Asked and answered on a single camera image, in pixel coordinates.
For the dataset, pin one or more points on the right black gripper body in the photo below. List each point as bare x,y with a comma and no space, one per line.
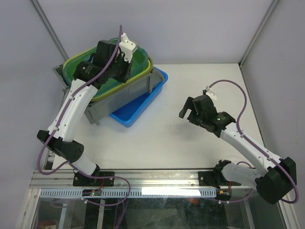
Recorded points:
200,119

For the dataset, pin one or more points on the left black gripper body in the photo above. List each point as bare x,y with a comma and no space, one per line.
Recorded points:
120,69

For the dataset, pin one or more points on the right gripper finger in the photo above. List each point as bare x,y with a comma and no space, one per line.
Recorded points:
192,118
187,106

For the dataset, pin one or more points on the olive green slotted basket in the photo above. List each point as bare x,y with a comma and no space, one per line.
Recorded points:
124,85

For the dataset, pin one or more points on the teal transparent container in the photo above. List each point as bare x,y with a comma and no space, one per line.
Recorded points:
88,64

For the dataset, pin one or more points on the lime green container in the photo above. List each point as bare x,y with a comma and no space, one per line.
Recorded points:
140,63

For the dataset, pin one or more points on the large grey crate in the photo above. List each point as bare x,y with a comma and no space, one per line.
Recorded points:
98,110

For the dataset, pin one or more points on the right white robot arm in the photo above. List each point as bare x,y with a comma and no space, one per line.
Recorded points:
271,176

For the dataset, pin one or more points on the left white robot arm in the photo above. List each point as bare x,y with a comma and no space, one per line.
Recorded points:
61,140

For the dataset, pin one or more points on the blue plastic tray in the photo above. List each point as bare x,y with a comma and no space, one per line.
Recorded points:
128,114

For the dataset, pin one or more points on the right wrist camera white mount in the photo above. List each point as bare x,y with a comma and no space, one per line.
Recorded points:
207,91

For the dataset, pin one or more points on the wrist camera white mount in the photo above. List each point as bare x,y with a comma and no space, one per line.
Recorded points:
207,91
128,47

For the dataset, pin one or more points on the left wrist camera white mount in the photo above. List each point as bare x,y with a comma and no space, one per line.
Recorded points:
128,47

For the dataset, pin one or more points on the white slotted cable duct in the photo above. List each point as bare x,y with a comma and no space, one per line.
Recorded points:
145,192

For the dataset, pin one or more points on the left aluminium frame post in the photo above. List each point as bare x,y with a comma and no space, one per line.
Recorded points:
49,29

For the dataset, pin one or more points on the aluminium frame post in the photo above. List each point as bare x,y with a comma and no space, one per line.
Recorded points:
49,29
258,31

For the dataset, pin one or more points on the right aluminium frame post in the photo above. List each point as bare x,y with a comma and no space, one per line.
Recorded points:
258,31

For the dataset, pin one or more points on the aluminium mounting rail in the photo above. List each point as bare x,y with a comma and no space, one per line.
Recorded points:
138,178

